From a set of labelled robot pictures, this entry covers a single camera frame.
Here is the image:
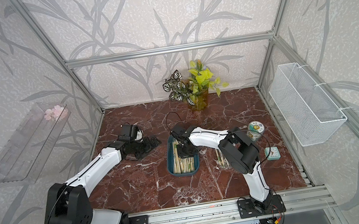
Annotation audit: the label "aluminium frame post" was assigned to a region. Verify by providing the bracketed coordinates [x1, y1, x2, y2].
[257, 0, 289, 91]
[8, 0, 104, 114]

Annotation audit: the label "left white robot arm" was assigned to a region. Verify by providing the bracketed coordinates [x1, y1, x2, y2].
[44, 136, 161, 224]

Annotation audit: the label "aluminium frame post left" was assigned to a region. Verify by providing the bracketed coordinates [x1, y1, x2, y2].
[8, 0, 104, 114]

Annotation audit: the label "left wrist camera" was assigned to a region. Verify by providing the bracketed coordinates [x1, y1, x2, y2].
[117, 124, 143, 143]

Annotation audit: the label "aluminium frame crossbar back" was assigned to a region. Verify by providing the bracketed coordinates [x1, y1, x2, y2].
[64, 31, 273, 69]

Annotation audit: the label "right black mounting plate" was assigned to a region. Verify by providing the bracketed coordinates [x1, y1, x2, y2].
[237, 194, 286, 219]

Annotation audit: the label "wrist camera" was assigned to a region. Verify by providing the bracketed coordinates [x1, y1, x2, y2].
[170, 122, 188, 143]
[117, 124, 143, 143]

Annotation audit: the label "teal storage box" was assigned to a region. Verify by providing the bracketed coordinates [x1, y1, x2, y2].
[166, 136, 200, 177]

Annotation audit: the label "clear acrylic wall shelf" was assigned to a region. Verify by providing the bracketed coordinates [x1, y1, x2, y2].
[0, 103, 71, 189]

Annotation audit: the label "white wire mesh basket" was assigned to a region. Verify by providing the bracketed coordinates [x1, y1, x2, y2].
[269, 62, 348, 147]

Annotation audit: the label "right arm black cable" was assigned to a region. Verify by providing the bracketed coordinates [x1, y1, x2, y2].
[164, 97, 275, 183]

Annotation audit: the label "wrapped chopsticks in box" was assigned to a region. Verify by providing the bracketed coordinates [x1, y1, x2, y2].
[172, 140, 195, 174]

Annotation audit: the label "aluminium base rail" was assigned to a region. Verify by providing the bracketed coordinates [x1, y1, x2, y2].
[144, 185, 337, 224]

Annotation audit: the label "pink artificial flower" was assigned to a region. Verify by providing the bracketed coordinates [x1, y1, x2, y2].
[43, 105, 69, 121]

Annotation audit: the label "small green square clock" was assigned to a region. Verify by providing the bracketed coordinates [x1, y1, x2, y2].
[264, 146, 281, 161]

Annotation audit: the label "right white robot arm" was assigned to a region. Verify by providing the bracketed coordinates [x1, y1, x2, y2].
[170, 126, 271, 203]

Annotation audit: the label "amber glass vase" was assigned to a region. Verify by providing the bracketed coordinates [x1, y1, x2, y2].
[185, 89, 209, 111]

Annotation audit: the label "aluminium frame post right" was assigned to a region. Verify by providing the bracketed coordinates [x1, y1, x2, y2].
[257, 0, 289, 91]

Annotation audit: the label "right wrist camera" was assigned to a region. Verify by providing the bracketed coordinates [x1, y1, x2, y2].
[170, 122, 188, 143]

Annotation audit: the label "green artificial plant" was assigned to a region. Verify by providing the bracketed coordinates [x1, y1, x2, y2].
[162, 59, 229, 104]

